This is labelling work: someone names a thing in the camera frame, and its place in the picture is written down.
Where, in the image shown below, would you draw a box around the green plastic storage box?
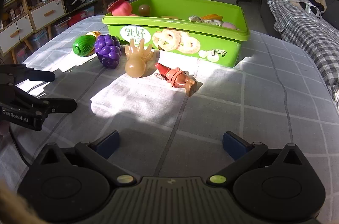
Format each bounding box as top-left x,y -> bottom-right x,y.
102,0 -> 250,67

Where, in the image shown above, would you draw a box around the plaid sofa blanket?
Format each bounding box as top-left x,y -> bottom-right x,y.
267,0 -> 338,104

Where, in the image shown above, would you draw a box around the wooden white drawer cabinet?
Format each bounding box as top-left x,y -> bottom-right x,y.
0,0 -> 145,63

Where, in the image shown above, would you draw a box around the pink toy mushroom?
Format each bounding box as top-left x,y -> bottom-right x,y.
107,0 -> 133,16

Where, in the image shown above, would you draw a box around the green toy vegetable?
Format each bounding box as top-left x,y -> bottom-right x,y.
72,35 -> 96,57

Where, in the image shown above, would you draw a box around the red brown toy figure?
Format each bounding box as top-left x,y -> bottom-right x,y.
155,62 -> 197,97

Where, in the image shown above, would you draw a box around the orange toy fruit slice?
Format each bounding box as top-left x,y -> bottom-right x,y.
202,14 -> 223,21

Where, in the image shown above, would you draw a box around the tan toy hand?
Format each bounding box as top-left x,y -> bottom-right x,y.
125,38 -> 153,78

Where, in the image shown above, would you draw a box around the purple toy grapes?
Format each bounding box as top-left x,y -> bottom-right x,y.
94,34 -> 122,69

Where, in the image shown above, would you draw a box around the grey checked table cloth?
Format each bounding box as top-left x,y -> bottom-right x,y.
1,16 -> 338,223

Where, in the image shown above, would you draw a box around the black white clothing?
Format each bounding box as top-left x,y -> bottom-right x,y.
297,0 -> 325,18

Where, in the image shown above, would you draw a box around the dark grey sofa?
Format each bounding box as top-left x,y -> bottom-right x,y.
260,0 -> 339,39

